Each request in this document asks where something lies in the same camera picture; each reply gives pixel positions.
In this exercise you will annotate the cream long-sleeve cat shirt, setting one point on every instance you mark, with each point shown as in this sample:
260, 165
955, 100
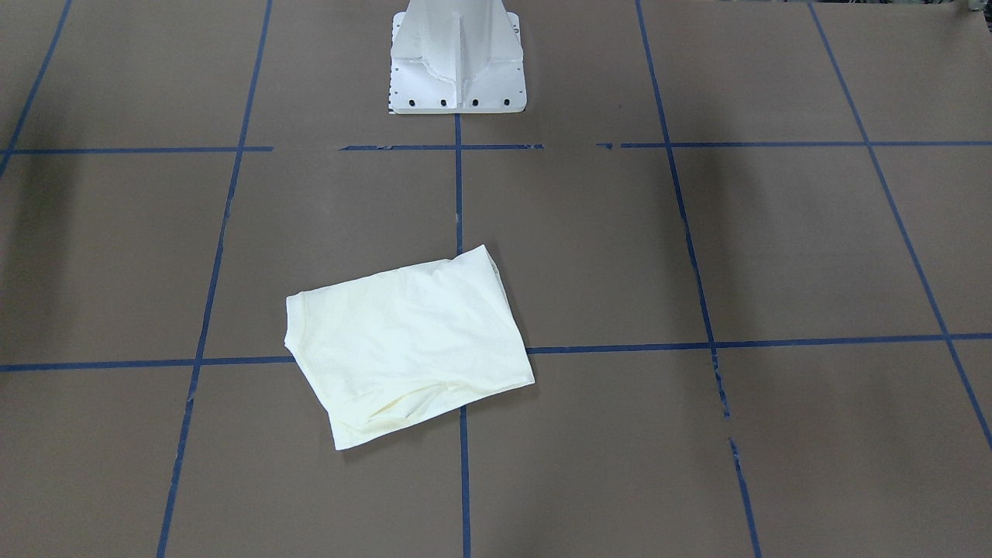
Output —
397, 348

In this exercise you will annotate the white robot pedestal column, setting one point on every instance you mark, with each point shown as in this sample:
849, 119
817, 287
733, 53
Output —
456, 57

